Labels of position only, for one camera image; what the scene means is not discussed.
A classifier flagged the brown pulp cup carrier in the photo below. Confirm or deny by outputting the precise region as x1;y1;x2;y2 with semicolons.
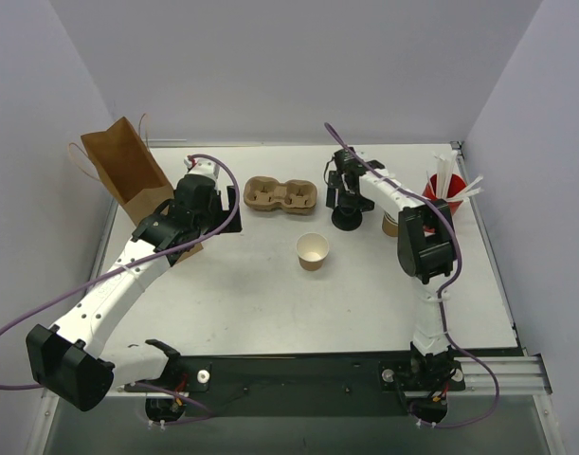
243;176;317;215

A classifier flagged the brown paper coffee cup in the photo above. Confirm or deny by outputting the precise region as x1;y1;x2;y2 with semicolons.
296;232;330;271

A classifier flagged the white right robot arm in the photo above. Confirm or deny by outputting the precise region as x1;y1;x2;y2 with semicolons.
324;147;462;360

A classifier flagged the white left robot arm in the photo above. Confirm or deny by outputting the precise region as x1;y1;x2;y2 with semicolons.
26;155;242;411

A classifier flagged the stack of black lids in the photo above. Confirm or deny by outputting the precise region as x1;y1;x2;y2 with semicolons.
331;207;363;231

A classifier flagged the stack of paper cups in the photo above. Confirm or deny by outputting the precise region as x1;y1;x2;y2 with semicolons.
382;212;399;238

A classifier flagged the brown paper bag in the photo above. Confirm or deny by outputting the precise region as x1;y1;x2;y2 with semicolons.
68;112;205;264

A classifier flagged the white wrapped straws bundle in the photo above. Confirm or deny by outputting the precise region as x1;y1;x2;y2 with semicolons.
425;151;483;203

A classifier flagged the red plastic cup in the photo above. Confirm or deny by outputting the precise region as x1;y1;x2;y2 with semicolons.
422;173;466;201

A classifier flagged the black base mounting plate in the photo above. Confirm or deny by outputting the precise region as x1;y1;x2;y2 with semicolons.
124;353;465;421

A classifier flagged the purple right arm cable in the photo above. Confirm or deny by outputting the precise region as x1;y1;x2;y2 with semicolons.
322;121;502;429

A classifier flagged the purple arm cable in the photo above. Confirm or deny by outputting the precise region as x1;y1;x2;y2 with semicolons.
0;153;239;391
322;121;502;429

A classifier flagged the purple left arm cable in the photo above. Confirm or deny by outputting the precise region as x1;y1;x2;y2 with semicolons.
0;153;239;391

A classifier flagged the aluminium rail frame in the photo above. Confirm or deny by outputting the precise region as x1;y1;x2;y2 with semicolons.
449;355;552;396

